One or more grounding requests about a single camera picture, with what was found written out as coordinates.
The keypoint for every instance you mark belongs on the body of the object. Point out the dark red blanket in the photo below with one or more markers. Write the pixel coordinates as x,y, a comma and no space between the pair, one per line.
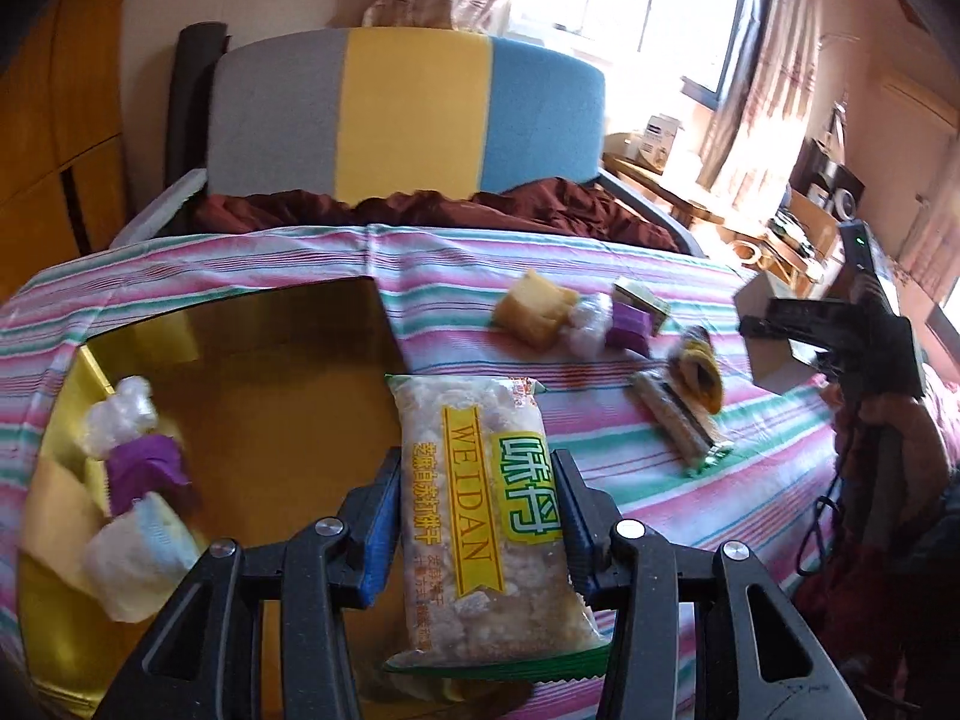
562,202

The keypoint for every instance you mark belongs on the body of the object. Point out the brown cardboard box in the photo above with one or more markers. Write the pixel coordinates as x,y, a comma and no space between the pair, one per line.
814,221

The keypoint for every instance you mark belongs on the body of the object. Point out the black rolled mat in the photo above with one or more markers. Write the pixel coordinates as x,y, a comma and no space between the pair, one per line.
187,105

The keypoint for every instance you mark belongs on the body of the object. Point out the cracker packet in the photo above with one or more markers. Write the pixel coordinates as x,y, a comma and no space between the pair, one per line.
465,502
675,416

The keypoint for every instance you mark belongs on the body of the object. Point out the cluttered wooden desk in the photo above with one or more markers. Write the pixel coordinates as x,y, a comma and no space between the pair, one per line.
675,195

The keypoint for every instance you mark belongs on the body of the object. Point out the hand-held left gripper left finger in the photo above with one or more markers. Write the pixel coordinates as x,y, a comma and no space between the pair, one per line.
379,540

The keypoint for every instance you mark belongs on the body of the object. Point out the clear white ball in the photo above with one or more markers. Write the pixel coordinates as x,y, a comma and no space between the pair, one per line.
591,324
120,412

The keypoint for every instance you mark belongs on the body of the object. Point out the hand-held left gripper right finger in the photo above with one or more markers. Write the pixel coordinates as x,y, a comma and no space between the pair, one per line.
577,540

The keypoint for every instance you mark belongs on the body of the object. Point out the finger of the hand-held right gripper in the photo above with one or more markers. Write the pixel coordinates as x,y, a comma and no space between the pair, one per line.
787,315
817,358

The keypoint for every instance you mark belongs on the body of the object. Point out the white air conditioner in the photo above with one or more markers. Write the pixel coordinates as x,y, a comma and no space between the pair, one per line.
919,101

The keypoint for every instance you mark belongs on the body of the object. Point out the white carton box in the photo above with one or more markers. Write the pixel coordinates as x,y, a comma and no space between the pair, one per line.
658,139

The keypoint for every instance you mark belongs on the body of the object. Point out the striped tablecloth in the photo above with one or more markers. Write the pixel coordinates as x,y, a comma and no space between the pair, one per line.
487,255

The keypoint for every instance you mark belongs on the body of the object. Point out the purple snack packet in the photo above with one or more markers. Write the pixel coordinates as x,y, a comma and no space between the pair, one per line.
628,328
142,469

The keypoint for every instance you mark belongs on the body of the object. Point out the grey yellow blue chair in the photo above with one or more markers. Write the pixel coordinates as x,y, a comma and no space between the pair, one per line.
277,112

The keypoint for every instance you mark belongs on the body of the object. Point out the gold tin box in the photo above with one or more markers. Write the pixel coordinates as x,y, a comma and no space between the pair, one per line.
262,405

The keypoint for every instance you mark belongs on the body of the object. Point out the small yellow cake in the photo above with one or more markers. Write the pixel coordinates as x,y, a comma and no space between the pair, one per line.
529,311

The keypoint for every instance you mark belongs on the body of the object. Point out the dark yellow snack packet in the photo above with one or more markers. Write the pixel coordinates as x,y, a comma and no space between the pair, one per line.
697,371

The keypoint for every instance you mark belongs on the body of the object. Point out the window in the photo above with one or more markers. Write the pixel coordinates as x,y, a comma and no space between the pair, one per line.
622,0

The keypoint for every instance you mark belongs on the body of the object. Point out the white cake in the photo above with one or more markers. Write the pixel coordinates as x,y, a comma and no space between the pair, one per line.
139,559

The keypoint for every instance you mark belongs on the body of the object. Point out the wooden wardrobe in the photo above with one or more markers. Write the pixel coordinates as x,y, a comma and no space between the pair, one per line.
60,127

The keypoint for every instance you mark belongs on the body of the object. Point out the dark red garment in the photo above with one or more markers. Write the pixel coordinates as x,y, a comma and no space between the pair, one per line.
900,465

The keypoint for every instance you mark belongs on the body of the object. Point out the small green box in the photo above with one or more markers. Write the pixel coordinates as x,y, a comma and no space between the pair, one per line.
645,298

